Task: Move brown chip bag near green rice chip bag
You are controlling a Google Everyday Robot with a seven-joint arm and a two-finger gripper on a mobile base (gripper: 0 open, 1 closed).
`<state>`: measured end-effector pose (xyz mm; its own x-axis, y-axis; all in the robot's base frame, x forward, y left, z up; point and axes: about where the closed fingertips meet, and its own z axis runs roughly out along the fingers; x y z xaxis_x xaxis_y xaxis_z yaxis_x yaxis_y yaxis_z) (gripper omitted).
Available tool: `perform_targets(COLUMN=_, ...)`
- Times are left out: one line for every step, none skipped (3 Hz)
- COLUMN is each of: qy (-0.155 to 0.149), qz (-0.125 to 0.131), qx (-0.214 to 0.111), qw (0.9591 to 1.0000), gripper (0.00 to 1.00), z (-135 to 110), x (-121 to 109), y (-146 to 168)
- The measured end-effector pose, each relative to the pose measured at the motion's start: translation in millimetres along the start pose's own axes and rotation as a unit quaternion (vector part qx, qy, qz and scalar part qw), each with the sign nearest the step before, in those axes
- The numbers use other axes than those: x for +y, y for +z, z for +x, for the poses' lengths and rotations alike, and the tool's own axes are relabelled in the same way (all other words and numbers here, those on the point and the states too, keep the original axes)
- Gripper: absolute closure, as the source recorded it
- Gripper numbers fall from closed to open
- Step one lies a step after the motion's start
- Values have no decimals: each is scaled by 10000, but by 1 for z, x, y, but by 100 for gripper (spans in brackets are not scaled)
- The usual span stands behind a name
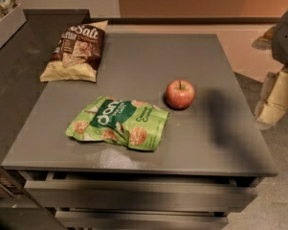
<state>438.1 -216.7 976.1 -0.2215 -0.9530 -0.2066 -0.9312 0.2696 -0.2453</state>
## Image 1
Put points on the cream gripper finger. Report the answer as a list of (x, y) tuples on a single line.
[(273, 103)]

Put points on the brown chip bag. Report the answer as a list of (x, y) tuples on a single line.
[(78, 54)]

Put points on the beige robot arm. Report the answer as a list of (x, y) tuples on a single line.
[(276, 39)]

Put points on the green rice chip bag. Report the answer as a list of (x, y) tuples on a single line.
[(134, 124)]

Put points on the red apple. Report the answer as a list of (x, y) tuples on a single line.
[(180, 94)]

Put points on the grey drawer cabinet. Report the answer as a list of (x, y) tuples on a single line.
[(125, 201)]

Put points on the grey snack tray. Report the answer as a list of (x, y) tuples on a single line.
[(11, 23)]

